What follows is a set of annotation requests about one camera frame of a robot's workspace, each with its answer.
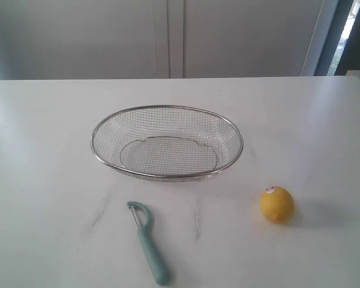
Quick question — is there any yellow lemon with sticker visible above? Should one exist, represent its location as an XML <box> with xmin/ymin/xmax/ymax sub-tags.
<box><xmin>260</xmin><ymin>186</ymin><xmax>295</xmax><ymax>224</ymax></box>

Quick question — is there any green handled peeler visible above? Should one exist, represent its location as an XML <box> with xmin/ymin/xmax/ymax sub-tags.
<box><xmin>127</xmin><ymin>201</ymin><xmax>171</xmax><ymax>286</ymax></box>

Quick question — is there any oval metal wire basket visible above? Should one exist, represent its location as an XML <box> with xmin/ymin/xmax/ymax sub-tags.
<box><xmin>90</xmin><ymin>105</ymin><xmax>244</xmax><ymax>182</ymax></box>

